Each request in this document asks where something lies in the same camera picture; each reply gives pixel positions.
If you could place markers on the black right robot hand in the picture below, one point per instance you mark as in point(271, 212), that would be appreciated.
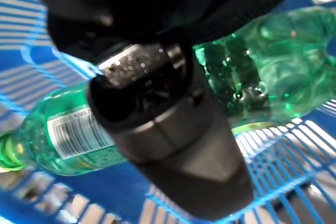
point(170, 142)

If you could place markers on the green bottle with barcode label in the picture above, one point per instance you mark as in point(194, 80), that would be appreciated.
point(52, 134)

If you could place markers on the blue plastic shopping basket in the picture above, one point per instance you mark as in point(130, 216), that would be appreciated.
point(86, 190)

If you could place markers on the green plastic soda bottle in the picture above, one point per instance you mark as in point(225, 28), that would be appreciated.
point(288, 64)

